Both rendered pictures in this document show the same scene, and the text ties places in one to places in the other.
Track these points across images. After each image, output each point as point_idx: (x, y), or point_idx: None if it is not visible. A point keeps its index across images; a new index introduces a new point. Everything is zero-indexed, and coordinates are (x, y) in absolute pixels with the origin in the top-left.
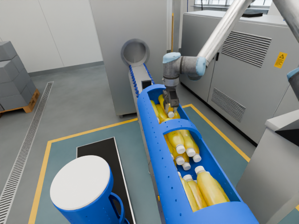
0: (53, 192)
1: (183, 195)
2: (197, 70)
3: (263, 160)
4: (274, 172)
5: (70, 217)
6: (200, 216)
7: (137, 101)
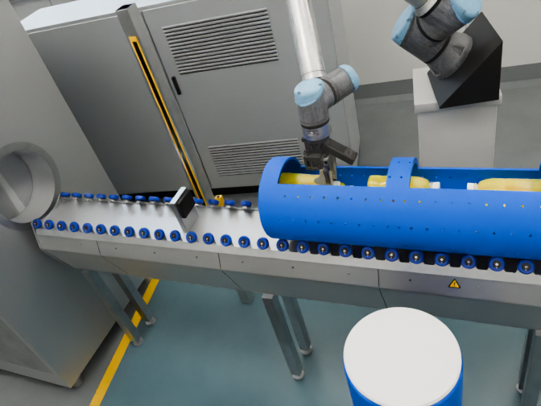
0: (413, 400)
1: (523, 193)
2: (354, 84)
3: (439, 159)
4: (459, 161)
5: (457, 399)
6: None
7: (265, 216)
